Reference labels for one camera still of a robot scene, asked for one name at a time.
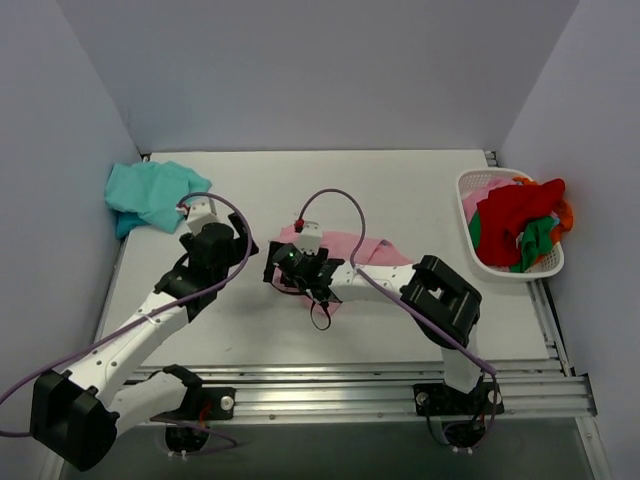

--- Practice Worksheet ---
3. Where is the pink t shirt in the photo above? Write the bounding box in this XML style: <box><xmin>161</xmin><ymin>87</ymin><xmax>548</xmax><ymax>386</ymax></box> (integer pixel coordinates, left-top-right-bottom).
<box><xmin>277</xmin><ymin>225</ymin><xmax>414</xmax><ymax>316</ymax></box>
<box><xmin>462</xmin><ymin>187</ymin><xmax>492</xmax><ymax>224</ymax></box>

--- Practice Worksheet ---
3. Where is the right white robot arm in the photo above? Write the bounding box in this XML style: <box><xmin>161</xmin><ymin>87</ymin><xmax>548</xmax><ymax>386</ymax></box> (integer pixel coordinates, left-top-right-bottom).
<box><xmin>263</xmin><ymin>241</ymin><xmax>495</xmax><ymax>413</ymax></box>

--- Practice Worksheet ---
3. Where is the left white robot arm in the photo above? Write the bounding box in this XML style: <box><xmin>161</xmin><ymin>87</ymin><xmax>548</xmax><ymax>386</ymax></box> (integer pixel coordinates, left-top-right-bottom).
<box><xmin>30</xmin><ymin>209</ymin><xmax>258</xmax><ymax>472</ymax></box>

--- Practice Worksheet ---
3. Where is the teal t shirt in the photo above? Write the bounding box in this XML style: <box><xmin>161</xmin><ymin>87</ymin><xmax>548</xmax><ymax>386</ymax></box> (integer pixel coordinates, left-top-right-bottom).
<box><xmin>104</xmin><ymin>161</ymin><xmax>212</xmax><ymax>240</ymax></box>

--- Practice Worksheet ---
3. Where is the pink t shirt in basket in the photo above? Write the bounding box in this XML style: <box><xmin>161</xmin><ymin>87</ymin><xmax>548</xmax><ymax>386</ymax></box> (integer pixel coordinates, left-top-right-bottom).
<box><xmin>462</xmin><ymin>187</ymin><xmax>492</xmax><ymax>224</ymax></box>

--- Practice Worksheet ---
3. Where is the red t shirt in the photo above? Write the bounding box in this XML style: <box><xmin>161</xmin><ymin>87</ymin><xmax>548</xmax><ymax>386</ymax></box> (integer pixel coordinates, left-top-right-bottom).
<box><xmin>469</xmin><ymin>178</ymin><xmax>565</xmax><ymax>273</ymax></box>

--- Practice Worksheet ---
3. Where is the green t shirt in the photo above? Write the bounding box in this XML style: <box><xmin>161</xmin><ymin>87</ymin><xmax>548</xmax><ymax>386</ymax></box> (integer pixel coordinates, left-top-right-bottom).
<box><xmin>468</xmin><ymin>212</ymin><xmax>556</xmax><ymax>273</ymax></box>

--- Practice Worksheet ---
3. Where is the white plastic basket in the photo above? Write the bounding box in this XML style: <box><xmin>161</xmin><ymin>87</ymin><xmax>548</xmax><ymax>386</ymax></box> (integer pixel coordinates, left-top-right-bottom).
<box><xmin>455</xmin><ymin>168</ymin><xmax>574</xmax><ymax>283</ymax></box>

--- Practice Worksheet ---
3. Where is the orange t shirt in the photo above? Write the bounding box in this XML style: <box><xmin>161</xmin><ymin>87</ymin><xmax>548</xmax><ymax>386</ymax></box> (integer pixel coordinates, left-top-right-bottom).
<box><xmin>505</xmin><ymin>176</ymin><xmax>574</xmax><ymax>246</ymax></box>

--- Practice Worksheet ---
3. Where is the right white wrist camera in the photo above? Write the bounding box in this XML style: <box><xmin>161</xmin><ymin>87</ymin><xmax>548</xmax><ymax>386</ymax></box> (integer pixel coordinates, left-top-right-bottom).
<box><xmin>294</xmin><ymin>219</ymin><xmax>323</xmax><ymax>255</ymax></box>

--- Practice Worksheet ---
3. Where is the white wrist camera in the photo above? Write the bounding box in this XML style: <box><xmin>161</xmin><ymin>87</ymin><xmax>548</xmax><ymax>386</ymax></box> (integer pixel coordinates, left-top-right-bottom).
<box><xmin>176</xmin><ymin>197</ymin><xmax>220</xmax><ymax>235</ymax></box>
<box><xmin>294</xmin><ymin>219</ymin><xmax>323</xmax><ymax>255</ymax></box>

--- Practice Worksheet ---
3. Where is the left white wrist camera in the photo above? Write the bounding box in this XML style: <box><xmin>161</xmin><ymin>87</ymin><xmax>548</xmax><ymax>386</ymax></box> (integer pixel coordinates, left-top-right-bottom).
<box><xmin>176</xmin><ymin>197</ymin><xmax>220</xmax><ymax>235</ymax></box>

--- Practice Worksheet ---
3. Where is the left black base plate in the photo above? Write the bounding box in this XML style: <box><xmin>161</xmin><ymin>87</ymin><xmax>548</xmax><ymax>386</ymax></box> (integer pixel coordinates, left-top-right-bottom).
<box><xmin>155</xmin><ymin>386</ymin><xmax>236</xmax><ymax>422</ymax></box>

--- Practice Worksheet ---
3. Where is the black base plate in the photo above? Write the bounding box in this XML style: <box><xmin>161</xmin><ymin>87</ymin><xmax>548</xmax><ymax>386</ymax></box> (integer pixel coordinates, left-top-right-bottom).
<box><xmin>413</xmin><ymin>382</ymin><xmax>505</xmax><ymax>417</ymax></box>
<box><xmin>155</xmin><ymin>386</ymin><xmax>236</xmax><ymax>422</ymax></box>

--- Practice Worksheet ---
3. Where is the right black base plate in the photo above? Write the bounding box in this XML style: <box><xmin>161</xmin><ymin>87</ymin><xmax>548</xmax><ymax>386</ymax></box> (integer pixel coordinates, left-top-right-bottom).
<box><xmin>413</xmin><ymin>382</ymin><xmax>505</xmax><ymax>417</ymax></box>

